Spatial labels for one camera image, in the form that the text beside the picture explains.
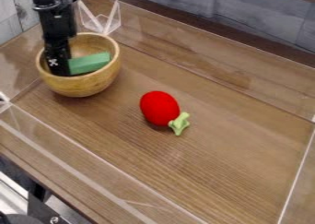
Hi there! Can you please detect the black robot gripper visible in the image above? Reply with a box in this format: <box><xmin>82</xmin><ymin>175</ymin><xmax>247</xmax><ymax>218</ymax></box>
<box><xmin>37</xmin><ymin>1</ymin><xmax>77</xmax><ymax>77</ymax></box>

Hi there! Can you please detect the light wooden bowl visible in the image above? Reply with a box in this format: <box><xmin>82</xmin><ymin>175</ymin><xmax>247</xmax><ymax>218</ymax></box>
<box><xmin>37</xmin><ymin>32</ymin><xmax>121</xmax><ymax>98</ymax></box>

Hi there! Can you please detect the green rectangular block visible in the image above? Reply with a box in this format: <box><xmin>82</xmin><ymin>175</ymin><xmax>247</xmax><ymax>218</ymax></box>
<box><xmin>69</xmin><ymin>52</ymin><xmax>111</xmax><ymax>76</ymax></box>

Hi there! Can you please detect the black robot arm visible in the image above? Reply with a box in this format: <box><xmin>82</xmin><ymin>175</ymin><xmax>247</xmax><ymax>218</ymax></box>
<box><xmin>33</xmin><ymin>0</ymin><xmax>77</xmax><ymax>77</ymax></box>

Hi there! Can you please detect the red plush strawberry toy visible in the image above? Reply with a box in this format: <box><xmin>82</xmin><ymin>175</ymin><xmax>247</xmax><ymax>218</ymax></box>
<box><xmin>139</xmin><ymin>91</ymin><xmax>190</xmax><ymax>136</ymax></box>

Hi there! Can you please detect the clear acrylic corner bracket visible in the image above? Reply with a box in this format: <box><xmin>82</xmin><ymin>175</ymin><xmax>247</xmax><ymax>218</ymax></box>
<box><xmin>78</xmin><ymin>0</ymin><xmax>122</xmax><ymax>35</ymax></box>

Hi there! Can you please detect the clear acrylic enclosure wall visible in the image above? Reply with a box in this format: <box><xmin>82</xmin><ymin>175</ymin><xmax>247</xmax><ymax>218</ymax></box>
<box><xmin>0</xmin><ymin>5</ymin><xmax>315</xmax><ymax>224</ymax></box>

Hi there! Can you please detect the black metal table bracket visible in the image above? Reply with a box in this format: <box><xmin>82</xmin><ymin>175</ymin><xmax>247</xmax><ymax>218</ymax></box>
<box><xmin>27</xmin><ymin>183</ymin><xmax>71</xmax><ymax>224</ymax></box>

